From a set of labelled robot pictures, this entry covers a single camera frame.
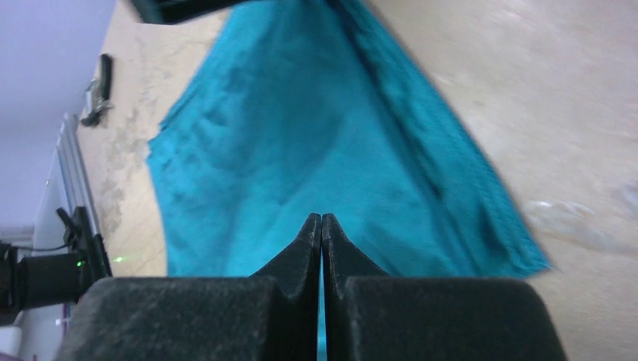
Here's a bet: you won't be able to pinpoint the aluminium rail frame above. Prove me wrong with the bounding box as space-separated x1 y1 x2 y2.
32 114 100 249

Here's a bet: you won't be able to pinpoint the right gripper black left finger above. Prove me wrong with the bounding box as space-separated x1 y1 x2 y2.
56 214 321 360

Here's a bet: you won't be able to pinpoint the black handled pliers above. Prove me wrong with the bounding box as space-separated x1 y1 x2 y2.
81 53 114 127

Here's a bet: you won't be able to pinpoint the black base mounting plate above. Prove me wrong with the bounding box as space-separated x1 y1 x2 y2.
1 206 113 313

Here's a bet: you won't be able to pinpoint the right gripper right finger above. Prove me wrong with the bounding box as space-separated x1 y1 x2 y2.
321 214 567 360

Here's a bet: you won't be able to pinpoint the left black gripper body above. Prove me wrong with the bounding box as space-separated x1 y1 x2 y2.
130 0 245 24

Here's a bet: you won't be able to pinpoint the teal cloth napkin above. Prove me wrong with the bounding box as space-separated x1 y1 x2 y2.
147 1 548 283

